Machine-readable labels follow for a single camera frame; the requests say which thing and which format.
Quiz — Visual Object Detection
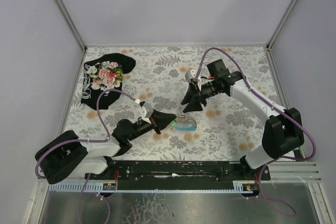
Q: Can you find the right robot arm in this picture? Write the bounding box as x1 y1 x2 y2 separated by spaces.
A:
181 59 304 169

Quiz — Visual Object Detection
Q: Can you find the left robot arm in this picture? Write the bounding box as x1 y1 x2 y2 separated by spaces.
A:
35 110 177 185

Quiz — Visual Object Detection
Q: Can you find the black floral cloth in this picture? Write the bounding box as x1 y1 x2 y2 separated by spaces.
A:
81 53 136 110

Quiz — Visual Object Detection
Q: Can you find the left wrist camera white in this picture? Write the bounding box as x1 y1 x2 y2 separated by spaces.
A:
135 99 154 124

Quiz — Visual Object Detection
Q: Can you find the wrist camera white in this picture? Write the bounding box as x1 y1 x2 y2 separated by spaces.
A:
135 99 154 124
185 69 202 83

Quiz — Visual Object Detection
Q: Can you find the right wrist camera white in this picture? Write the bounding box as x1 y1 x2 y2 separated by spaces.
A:
185 69 202 83

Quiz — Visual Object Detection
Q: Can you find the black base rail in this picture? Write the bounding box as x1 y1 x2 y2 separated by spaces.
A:
90 161 270 185

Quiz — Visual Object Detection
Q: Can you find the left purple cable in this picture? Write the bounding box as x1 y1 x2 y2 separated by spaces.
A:
35 89 140 179

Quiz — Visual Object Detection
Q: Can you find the white cable duct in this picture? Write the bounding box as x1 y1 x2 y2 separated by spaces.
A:
48 178 255 194

